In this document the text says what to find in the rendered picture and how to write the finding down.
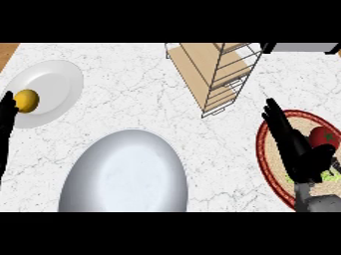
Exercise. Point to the yellow lemon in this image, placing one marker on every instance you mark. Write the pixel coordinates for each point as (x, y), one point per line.
(27, 100)

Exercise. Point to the large grey oval bowl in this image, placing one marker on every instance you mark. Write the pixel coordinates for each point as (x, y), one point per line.
(124, 172)

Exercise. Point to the white round plate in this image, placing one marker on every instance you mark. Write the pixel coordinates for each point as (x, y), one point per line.
(49, 89)

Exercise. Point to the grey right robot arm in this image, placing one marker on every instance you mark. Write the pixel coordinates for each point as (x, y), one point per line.
(318, 201)

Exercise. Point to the grey appliance with black frame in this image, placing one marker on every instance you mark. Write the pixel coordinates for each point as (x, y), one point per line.
(300, 47)

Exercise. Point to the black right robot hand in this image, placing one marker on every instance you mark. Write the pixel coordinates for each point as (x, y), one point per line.
(296, 149)

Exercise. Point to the round woven red-rimmed placemat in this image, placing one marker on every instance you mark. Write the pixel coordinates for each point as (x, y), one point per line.
(337, 186)

